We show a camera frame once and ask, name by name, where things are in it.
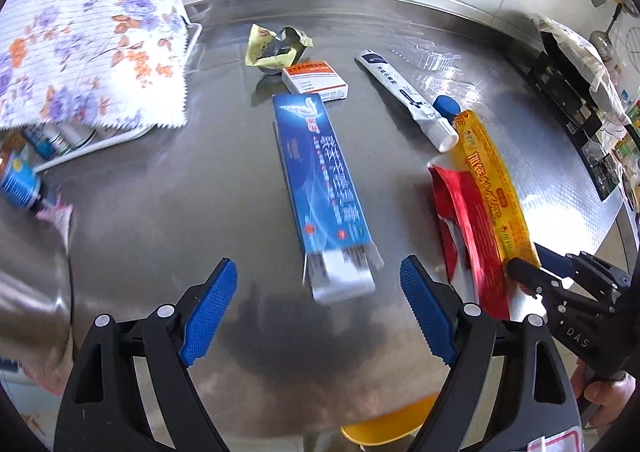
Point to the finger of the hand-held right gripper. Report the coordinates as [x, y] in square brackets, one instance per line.
[532, 279]
[552, 261]

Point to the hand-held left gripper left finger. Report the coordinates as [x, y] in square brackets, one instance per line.
[212, 302]

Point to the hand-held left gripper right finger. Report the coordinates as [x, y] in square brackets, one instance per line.
[425, 307]

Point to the red yellow snack wrapper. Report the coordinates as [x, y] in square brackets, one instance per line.
[485, 212]

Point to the yellow plastic bin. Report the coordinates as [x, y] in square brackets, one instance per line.
[385, 424]

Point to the blue toothpaste box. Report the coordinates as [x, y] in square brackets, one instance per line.
[320, 182]

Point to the white toothpaste tube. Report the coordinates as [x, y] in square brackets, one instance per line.
[400, 89]

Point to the small white orange medicine box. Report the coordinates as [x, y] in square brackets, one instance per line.
[315, 79]

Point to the person's right hand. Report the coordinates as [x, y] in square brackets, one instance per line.
[612, 397]

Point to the black gas stove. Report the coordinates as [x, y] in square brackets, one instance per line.
[570, 97]

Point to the large steel pot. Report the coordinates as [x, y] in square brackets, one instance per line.
[30, 282]

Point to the blue bottle cap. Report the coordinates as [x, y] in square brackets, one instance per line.
[446, 106]

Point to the crumpled plastic bag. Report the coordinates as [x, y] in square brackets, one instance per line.
[590, 62]

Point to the small bottles under cloth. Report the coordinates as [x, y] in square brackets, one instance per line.
[62, 139]

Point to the metal ladle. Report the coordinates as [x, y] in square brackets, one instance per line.
[602, 44]

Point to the blue can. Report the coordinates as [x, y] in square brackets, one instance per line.
[17, 177]

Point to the clear plastic packaging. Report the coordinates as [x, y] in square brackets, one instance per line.
[425, 61]

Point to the crumpled yellow foil wrapper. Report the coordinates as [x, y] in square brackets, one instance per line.
[272, 49]

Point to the floral printed cloth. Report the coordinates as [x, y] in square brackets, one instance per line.
[85, 32]

